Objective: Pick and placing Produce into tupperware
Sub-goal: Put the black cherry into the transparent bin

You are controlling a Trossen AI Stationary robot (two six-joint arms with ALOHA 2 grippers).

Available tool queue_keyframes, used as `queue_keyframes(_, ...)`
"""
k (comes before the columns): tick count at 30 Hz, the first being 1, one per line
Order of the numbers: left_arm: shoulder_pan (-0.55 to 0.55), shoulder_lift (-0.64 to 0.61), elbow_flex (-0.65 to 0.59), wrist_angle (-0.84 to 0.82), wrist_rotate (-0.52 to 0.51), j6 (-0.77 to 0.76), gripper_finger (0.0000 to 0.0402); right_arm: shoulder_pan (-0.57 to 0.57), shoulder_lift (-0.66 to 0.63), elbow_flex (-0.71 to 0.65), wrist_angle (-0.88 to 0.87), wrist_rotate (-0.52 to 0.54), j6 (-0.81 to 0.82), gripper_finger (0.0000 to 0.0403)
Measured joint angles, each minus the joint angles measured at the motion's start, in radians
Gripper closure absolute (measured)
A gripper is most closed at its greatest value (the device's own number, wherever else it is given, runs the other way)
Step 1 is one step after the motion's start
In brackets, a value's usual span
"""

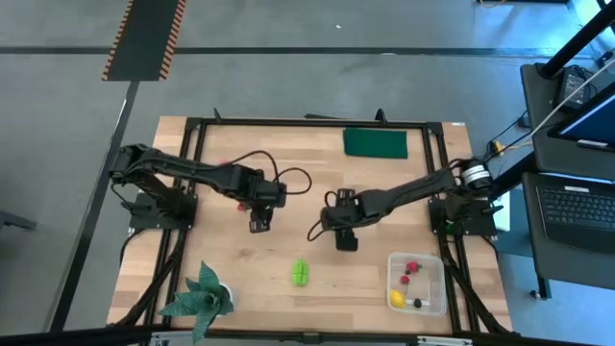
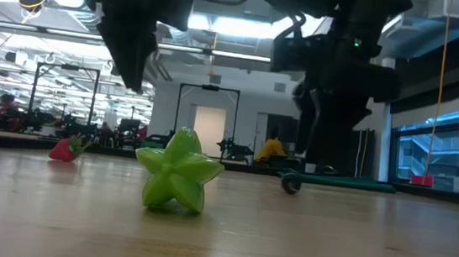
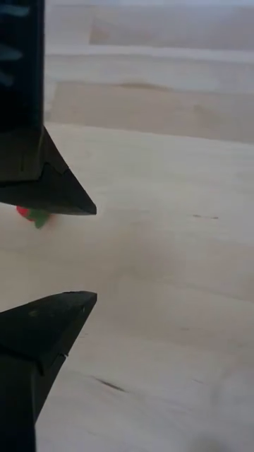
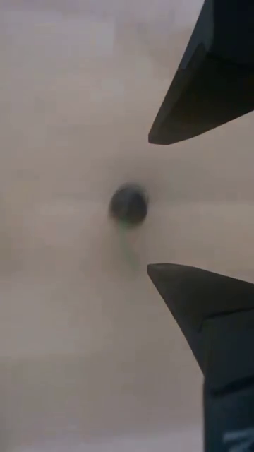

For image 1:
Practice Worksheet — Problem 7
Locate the dark grey cart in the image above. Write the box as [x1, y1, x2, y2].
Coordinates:
[519, 62, 615, 302]

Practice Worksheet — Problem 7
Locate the black laptop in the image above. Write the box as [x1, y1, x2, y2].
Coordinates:
[521, 170, 615, 257]

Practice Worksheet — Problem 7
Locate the black aluminium table frame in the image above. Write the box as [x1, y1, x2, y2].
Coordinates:
[106, 107, 514, 337]

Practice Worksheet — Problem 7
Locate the white box beside table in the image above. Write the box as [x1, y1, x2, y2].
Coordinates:
[493, 189, 512, 233]

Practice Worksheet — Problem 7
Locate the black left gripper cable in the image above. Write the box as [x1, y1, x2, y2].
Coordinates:
[229, 149, 313, 196]

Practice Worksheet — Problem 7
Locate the black front crossbar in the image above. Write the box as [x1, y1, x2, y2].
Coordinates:
[0, 322, 615, 346]

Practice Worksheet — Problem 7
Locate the black power adapter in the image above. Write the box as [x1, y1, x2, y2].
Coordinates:
[555, 65, 593, 111]

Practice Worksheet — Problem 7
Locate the computer monitor on cart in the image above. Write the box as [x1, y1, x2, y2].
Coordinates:
[547, 80, 615, 154]

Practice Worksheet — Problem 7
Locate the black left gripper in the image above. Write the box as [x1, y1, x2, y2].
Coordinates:
[242, 178, 288, 235]

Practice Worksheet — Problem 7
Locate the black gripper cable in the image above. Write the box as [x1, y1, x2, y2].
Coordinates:
[307, 189, 340, 243]
[229, 149, 313, 196]

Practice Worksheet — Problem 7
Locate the black orange striped floor mat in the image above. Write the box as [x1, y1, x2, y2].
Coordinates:
[100, 0, 188, 83]

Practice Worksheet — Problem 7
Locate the black diagonal pole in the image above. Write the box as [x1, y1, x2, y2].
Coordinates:
[536, 0, 615, 79]

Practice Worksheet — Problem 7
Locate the artificial green potted plant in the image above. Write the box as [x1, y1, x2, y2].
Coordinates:
[157, 259, 238, 345]

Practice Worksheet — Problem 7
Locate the black furniture foot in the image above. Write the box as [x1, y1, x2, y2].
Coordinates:
[0, 209, 39, 233]

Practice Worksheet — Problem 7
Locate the white cable over cart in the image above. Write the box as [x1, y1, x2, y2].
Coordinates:
[527, 56, 615, 140]

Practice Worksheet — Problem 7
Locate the green folded cloth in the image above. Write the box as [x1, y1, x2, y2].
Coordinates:
[342, 127, 409, 161]

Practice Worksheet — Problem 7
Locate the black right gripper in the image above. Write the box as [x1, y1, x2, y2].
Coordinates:
[320, 202, 362, 253]

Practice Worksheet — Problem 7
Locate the clear plastic tupperware container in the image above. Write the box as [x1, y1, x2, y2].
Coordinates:
[386, 253, 448, 317]

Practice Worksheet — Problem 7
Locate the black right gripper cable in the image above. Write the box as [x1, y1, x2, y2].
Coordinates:
[307, 189, 340, 243]

